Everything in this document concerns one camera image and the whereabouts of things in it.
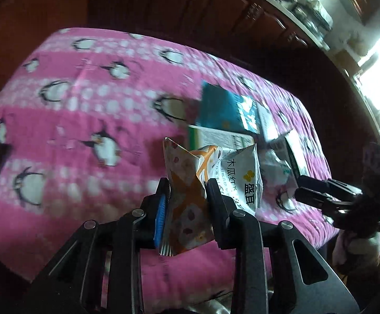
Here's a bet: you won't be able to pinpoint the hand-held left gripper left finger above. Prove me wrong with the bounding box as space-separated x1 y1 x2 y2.
30 177 173 314

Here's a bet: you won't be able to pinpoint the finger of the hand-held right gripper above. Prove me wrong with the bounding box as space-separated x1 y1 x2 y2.
298 175 358 193
294 186 345 212

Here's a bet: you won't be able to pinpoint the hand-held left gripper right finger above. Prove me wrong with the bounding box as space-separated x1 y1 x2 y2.
206 178 361 314

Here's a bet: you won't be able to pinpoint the white orange snack bag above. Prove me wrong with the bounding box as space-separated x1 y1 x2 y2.
159 137 264 256

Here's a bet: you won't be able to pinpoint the crumpled white plastic bag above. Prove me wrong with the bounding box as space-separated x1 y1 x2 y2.
258 150 296 188

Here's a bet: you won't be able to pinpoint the flat white green box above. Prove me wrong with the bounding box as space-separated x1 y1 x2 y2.
188 124 256 153

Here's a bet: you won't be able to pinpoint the teal box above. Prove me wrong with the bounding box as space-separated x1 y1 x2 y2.
197 81 262 135

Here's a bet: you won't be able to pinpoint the pink penguin blanket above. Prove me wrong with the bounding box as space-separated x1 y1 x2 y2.
0 27 341 308

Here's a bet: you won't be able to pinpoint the black dish rack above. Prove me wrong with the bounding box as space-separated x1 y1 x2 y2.
291 0 335 40

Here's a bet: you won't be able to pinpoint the wooden base cabinets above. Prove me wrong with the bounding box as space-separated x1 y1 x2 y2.
0 0 380 184

